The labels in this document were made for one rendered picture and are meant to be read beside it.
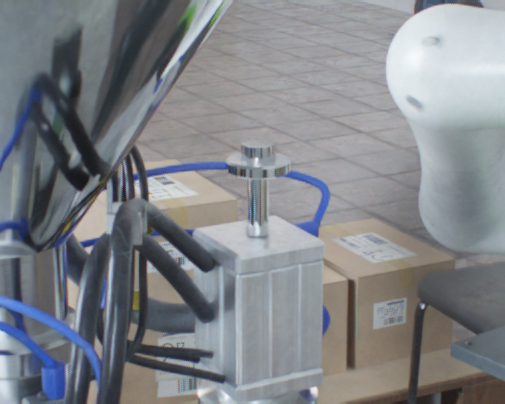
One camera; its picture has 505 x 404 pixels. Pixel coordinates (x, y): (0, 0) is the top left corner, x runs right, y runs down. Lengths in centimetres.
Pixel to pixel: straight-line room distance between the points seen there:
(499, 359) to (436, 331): 199
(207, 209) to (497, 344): 158
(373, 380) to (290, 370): 294
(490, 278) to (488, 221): 126
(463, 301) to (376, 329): 86
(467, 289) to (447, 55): 158
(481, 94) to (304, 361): 71
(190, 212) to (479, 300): 80
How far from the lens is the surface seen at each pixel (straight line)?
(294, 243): 65
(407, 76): 136
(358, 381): 360
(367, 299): 361
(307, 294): 66
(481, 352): 181
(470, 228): 170
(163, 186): 345
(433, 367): 370
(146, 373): 340
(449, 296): 285
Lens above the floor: 162
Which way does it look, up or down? 17 degrees down
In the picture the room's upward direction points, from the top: straight up
